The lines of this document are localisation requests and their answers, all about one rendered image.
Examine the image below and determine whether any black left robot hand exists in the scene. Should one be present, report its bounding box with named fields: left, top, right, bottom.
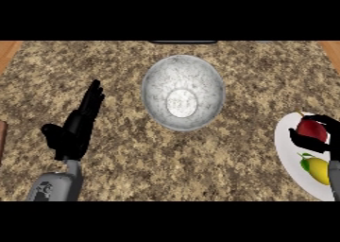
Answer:
left=39, top=78, right=105, bottom=162

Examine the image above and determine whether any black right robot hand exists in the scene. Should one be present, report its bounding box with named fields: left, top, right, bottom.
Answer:
left=288, top=113, right=340, bottom=163

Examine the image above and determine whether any red pear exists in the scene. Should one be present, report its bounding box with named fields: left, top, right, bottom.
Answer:
left=294, top=111, right=328, bottom=145

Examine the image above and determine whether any white plate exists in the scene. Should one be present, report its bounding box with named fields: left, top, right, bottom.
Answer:
left=273, top=112, right=340, bottom=202

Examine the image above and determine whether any grey metal bowl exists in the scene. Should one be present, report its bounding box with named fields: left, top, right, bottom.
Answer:
left=141, top=54, right=225, bottom=132

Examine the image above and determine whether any yellow lemon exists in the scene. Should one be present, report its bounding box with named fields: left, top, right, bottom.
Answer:
left=297, top=152, right=331, bottom=186

